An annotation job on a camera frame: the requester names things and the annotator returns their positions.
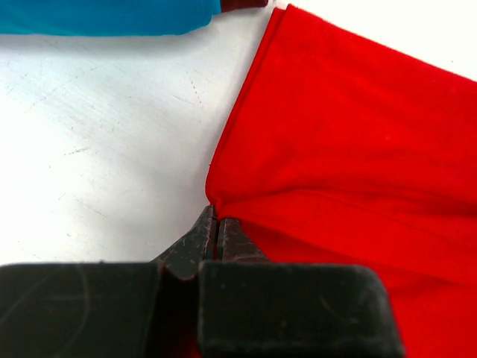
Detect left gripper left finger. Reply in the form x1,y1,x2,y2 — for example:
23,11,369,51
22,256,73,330
1,206,217,357

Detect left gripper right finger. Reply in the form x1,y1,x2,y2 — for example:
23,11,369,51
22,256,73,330
197,219,405,357

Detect blue folded t shirt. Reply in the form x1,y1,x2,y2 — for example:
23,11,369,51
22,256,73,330
1,0,221,37

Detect dark red folded t shirt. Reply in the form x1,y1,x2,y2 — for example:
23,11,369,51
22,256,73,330
219,0,268,13

